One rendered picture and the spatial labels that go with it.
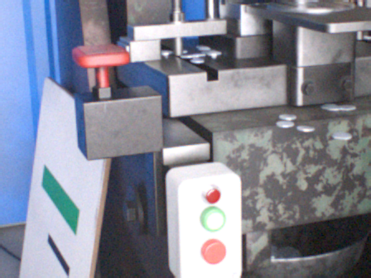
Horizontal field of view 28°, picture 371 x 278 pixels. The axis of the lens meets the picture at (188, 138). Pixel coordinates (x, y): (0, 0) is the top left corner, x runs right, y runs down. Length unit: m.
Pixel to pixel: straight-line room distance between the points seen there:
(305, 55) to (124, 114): 0.29
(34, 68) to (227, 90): 1.27
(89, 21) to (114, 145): 0.50
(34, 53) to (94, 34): 0.89
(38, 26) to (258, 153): 1.34
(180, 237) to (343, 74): 0.37
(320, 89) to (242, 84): 0.11
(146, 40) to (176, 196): 0.35
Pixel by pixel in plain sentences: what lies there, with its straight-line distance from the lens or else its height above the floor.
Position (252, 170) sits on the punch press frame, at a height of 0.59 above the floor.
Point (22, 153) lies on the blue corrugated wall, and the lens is 2.30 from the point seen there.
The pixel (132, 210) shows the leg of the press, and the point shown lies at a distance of 1.06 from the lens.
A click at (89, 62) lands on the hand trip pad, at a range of 0.83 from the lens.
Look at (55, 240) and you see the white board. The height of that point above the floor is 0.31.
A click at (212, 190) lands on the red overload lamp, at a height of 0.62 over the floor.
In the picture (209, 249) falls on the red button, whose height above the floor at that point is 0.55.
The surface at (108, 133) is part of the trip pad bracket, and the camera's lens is 0.86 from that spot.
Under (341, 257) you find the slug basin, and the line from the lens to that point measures 1.18.
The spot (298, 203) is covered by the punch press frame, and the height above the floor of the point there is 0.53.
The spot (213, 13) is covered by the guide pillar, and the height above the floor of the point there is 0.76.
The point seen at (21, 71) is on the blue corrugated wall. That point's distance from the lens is 2.24.
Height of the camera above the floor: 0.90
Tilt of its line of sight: 16 degrees down
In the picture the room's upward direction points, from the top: 2 degrees counter-clockwise
